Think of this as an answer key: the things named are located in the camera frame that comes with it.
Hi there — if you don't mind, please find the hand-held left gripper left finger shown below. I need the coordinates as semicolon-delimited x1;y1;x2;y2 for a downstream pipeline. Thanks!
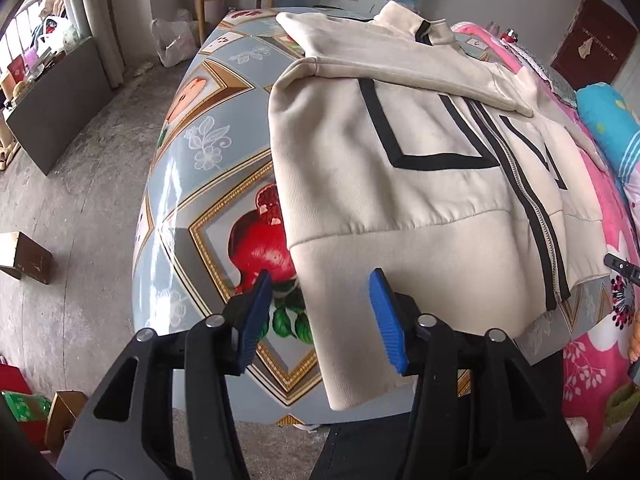
55;269;275;480

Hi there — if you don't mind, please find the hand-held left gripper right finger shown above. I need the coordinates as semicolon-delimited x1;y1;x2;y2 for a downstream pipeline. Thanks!
369;268;588;480

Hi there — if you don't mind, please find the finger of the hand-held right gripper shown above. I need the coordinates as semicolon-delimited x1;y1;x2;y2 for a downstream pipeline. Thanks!
603;253;640;286

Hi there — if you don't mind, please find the cream zip jacket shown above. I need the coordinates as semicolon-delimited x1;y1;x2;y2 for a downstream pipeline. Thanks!
268;1;613;411

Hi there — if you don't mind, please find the person's right forearm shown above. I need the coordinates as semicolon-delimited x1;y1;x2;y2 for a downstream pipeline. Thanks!
604;384;640;428

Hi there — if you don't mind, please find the pink floral blanket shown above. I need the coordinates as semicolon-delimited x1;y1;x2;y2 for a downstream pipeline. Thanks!
450;20;640;466

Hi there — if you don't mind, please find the blue patterned pillow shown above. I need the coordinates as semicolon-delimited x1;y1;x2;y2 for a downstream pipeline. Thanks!
575;82;640;186

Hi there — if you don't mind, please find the fruit print tablecloth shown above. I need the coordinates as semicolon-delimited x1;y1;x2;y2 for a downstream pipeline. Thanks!
131;6;621;428

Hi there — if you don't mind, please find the white lace cloth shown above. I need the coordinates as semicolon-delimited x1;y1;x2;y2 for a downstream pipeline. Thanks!
515;42;578;106

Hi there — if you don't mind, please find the open cardboard box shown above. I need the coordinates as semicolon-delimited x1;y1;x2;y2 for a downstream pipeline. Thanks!
45;390;88;453

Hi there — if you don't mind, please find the dark red door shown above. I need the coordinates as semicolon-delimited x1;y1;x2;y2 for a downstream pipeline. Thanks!
550;0;638;93

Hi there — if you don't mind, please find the small brown box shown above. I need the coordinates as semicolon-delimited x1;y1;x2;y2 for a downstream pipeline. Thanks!
0;231;53;286

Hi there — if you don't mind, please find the green box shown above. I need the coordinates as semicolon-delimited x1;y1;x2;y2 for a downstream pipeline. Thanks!
0;391;51;423

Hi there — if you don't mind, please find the red box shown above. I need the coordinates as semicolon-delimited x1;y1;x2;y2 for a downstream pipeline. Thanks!
0;363;36;396

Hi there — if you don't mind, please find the white plastic bag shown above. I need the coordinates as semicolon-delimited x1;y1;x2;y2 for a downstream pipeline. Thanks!
151;10;198;67

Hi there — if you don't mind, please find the dark grey cabinet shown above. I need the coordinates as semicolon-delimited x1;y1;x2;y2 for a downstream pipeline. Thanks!
5;37;113;176

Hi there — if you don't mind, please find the grey curtain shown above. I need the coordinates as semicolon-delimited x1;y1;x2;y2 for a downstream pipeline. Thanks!
62;0;126;88

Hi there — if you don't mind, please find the red print plastic bag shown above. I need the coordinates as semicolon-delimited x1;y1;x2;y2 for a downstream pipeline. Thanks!
37;12;81;53

